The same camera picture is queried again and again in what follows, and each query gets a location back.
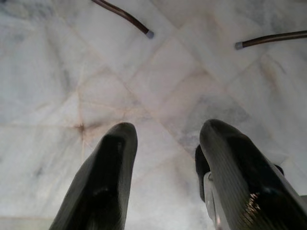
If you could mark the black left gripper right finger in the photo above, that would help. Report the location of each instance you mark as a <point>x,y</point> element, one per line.
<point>249,182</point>

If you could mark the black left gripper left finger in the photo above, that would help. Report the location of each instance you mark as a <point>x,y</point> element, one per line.
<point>103,182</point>

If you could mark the grey and black robot leg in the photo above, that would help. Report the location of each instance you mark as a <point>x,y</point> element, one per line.
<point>209,191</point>

